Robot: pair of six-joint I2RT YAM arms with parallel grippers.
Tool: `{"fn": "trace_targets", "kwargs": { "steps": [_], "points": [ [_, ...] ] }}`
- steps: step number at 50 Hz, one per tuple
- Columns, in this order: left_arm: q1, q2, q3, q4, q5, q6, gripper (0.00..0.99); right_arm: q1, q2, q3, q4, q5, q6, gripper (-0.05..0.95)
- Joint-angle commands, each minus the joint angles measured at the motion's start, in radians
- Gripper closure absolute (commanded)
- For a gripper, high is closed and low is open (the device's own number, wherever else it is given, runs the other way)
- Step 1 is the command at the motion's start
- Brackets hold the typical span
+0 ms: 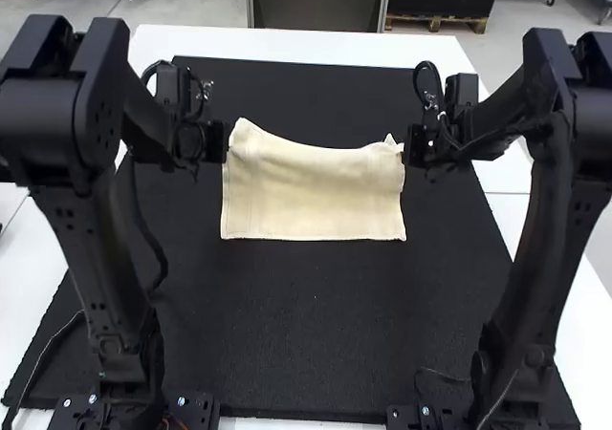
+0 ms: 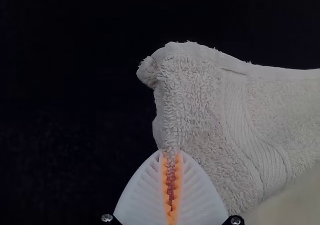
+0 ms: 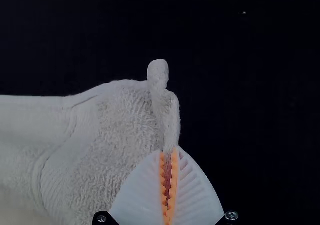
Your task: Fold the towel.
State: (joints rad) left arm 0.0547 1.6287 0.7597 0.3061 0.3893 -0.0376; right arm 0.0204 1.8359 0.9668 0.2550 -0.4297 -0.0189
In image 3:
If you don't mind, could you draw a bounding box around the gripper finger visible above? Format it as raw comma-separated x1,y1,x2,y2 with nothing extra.
91,150,171,225
171,146,240,225

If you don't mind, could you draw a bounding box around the black mat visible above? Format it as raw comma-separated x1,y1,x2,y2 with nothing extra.
0,0,320,225

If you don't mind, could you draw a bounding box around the pale towel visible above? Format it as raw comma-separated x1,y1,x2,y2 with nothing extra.
0,58,183,225

